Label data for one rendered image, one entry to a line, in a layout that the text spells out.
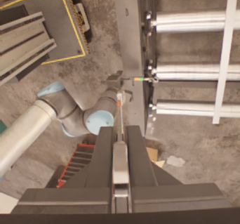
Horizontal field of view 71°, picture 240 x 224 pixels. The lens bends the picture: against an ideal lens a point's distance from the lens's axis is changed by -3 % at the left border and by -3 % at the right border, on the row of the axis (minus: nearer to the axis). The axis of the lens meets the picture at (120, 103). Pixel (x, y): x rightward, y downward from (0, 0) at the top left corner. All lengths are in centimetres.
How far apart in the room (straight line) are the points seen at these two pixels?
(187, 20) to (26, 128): 87
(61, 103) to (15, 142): 19
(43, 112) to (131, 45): 45
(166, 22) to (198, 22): 16
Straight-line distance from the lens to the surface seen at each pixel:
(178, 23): 102
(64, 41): 192
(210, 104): 132
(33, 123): 59
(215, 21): 105
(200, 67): 114
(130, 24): 77
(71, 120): 67
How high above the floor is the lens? 191
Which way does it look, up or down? 50 degrees down
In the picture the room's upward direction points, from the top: 160 degrees counter-clockwise
